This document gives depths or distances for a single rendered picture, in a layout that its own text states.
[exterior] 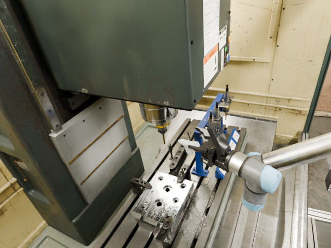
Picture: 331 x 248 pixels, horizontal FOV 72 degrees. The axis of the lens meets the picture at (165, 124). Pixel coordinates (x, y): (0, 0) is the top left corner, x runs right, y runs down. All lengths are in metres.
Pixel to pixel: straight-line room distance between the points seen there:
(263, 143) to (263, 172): 1.18
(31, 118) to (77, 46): 0.39
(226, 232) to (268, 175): 0.72
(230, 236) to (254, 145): 0.79
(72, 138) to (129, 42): 0.63
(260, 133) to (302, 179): 0.50
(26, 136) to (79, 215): 0.60
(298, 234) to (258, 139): 0.80
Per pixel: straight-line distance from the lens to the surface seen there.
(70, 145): 1.21
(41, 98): 1.08
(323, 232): 2.24
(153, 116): 0.89
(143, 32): 0.71
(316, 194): 2.75
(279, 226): 1.61
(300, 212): 1.53
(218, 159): 0.85
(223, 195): 1.40
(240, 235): 1.44
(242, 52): 1.82
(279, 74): 1.85
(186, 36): 0.65
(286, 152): 0.90
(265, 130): 2.00
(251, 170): 0.77
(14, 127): 1.09
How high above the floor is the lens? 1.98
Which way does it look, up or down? 34 degrees down
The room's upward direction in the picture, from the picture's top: 8 degrees counter-clockwise
